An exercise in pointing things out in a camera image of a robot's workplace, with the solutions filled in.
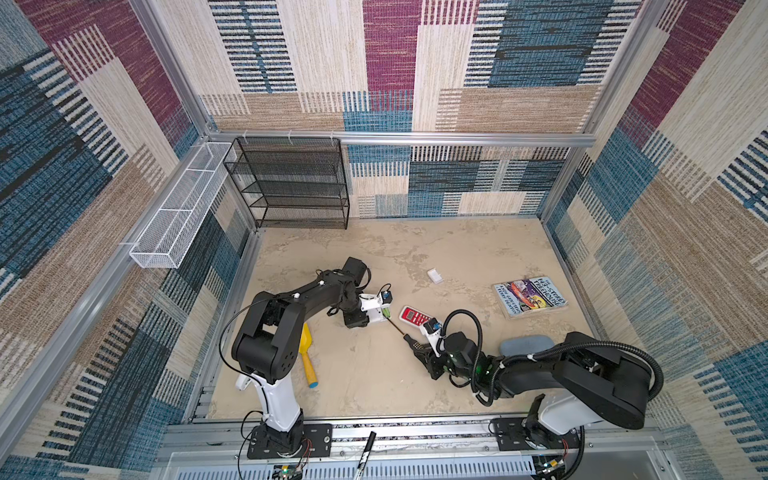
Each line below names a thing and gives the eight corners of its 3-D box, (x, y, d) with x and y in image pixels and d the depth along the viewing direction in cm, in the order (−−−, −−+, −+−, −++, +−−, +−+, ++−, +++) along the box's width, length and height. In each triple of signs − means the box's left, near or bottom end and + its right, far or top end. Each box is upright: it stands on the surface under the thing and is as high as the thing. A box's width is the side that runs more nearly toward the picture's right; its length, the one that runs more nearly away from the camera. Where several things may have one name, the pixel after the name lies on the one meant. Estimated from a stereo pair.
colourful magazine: (507, 317, 96) (510, 312, 93) (493, 287, 103) (496, 283, 100) (562, 307, 98) (566, 303, 95) (545, 279, 105) (549, 274, 102)
